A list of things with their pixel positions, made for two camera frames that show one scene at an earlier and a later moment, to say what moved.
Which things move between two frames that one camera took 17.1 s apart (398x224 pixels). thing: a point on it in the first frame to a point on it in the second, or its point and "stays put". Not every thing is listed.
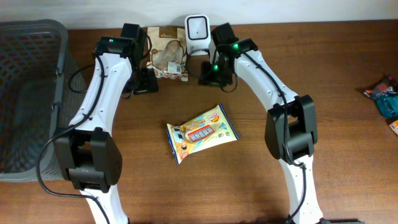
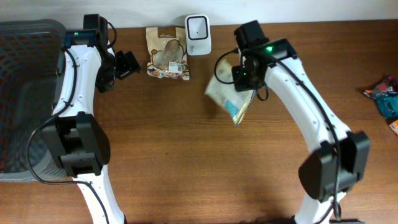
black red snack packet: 389,84 stays put
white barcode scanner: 198,35 stays put
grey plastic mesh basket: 37,59 stays put
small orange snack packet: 394,126 stays put
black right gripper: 209,78 to 241,78
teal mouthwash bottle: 387,102 stays put
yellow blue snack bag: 212,127 to 234,104
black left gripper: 146,83 to 125,66
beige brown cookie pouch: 168,49 stays put
